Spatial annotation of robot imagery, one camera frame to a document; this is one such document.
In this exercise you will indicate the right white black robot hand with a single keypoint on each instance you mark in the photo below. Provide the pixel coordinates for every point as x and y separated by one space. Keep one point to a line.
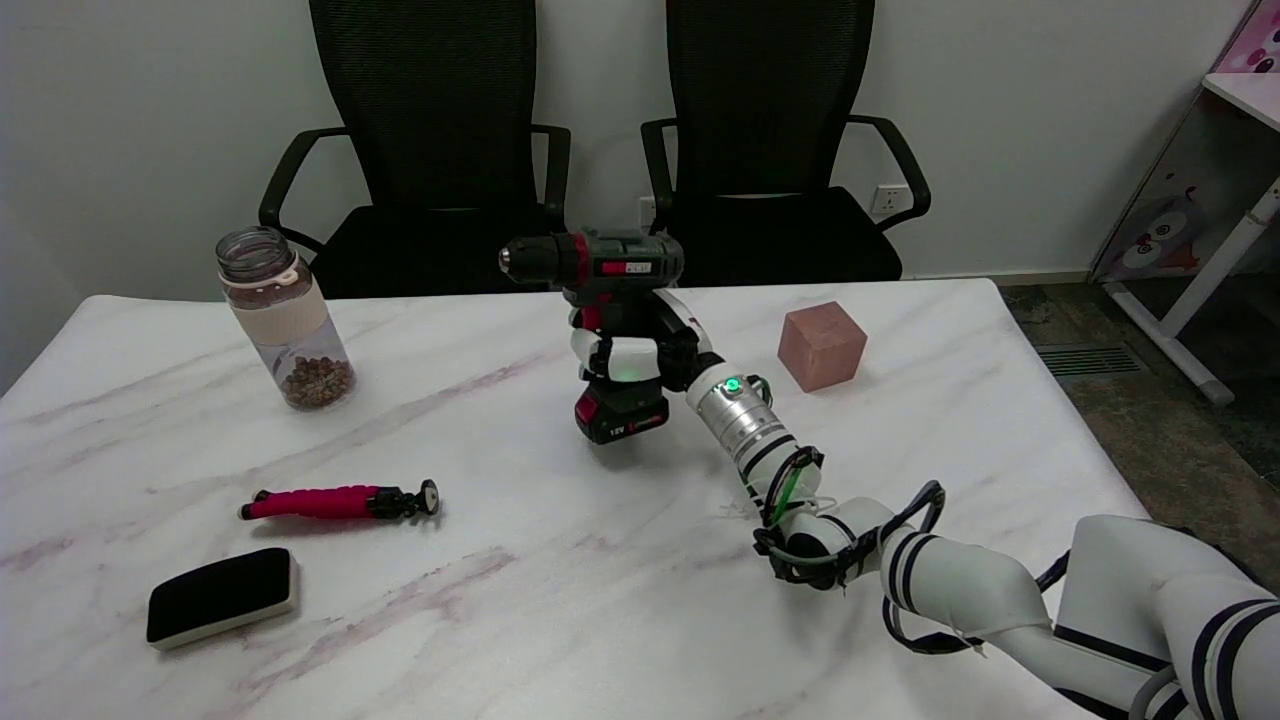
675 350

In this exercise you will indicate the dark green power screwdriver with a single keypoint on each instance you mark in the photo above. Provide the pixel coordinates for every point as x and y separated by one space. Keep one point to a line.
620 255

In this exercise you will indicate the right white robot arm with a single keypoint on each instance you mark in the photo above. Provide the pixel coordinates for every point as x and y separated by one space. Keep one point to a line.
740 420

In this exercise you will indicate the pink cube block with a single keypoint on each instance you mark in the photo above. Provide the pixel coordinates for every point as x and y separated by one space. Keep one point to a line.
822 348

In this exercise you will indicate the black mesh office chair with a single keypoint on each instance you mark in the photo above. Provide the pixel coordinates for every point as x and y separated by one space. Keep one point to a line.
770 110
430 120

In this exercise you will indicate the pink black mini tripod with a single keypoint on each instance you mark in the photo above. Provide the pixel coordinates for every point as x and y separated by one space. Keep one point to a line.
320 501

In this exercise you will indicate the clear jar with beans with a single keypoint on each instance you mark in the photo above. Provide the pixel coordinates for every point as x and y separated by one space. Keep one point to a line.
290 320

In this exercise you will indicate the dark floor vent grate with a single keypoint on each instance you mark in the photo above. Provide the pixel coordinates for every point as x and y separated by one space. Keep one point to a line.
1090 360

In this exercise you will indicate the black whiteboard eraser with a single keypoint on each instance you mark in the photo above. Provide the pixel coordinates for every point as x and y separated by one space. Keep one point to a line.
220 592

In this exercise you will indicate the white side desk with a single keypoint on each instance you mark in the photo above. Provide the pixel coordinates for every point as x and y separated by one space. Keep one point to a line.
1200 290

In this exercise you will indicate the white wall socket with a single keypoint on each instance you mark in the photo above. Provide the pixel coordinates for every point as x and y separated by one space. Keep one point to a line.
890 200
647 212

